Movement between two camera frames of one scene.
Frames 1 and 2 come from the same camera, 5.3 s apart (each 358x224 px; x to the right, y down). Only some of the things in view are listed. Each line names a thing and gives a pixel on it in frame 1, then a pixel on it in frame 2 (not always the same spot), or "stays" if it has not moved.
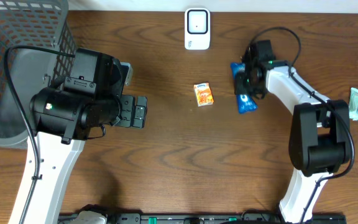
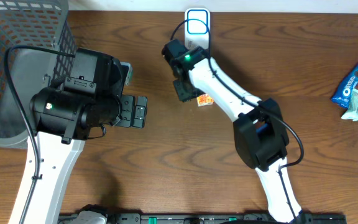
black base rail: (205, 219) stays
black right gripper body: (247, 79) -> (185, 91)
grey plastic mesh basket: (5, 112) stays
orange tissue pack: (203, 94) stays
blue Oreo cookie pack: (245, 104) -> (342, 96)
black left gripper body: (124, 111) stays
